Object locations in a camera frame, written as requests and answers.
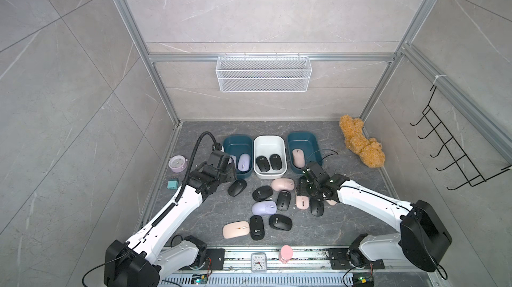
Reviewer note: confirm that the black mouse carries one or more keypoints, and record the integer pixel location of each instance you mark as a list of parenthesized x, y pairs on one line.
[(317, 207), (262, 193), (263, 164), (283, 200), (280, 222), (276, 162), (256, 225), (237, 187)]

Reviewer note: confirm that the right green circuit board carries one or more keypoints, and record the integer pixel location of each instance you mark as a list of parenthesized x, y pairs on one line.
[(362, 281)]

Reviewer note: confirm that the small teal cube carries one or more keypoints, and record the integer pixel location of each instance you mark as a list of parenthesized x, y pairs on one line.
[(172, 184)]

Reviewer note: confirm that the green circuit board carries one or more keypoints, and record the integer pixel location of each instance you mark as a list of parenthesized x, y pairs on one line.
[(362, 281), (199, 279)]

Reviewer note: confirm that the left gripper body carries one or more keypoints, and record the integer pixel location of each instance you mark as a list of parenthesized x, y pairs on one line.
[(228, 175)]

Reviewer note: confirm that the black wire hook rack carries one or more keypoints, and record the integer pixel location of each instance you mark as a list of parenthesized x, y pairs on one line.
[(449, 144)]

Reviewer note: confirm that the white storage box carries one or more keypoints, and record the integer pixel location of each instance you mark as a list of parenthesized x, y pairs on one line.
[(267, 145)]

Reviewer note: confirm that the purple round alarm clock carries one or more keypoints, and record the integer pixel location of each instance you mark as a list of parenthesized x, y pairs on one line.
[(178, 163)]

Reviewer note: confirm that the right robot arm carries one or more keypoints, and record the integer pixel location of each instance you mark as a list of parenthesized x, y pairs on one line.
[(420, 236)]

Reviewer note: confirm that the pink cylinder cup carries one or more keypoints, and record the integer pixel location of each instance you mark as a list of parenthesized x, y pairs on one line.
[(285, 254)]

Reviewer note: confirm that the purple mouse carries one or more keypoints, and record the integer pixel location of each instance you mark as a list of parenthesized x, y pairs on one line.
[(264, 208), (233, 159), (244, 163)]

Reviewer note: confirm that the white square desk clock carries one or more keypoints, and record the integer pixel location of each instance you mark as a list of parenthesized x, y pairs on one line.
[(259, 262)]

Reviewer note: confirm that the left teal storage box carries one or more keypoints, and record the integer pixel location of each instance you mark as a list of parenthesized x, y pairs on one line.
[(237, 145)]

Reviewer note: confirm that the teal storage box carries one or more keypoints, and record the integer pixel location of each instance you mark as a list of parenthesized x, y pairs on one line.
[(237, 145), (307, 142)]

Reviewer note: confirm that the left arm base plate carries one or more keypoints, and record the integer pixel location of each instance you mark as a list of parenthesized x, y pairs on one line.
[(208, 259)]

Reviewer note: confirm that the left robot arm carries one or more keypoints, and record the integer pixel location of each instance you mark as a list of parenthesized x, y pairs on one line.
[(142, 260)]

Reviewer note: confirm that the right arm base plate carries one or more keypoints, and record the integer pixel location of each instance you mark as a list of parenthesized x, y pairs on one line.
[(344, 259)]

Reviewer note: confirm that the left green circuit board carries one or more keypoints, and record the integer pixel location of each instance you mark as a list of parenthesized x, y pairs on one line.
[(199, 279)]

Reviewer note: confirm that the white wire mesh basket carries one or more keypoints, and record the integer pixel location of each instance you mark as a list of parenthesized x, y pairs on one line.
[(263, 73)]

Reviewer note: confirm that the right teal storage box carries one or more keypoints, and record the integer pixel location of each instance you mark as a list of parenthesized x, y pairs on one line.
[(307, 142)]

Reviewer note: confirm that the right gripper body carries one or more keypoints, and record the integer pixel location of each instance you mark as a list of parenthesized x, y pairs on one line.
[(309, 190)]

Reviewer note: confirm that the brown teddy bear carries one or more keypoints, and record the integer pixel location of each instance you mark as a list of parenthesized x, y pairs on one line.
[(369, 150)]

